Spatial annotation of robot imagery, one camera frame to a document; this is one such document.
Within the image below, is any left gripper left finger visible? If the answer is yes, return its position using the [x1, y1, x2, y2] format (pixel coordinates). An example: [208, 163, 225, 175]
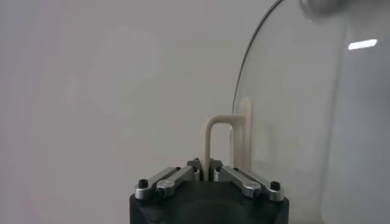
[134, 158, 202, 201]

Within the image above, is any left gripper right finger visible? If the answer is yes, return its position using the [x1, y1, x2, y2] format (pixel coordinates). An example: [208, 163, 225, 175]
[210, 158, 285, 202]

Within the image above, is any round glass pot lid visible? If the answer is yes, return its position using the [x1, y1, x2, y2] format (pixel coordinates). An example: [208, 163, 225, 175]
[200, 0, 350, 224]

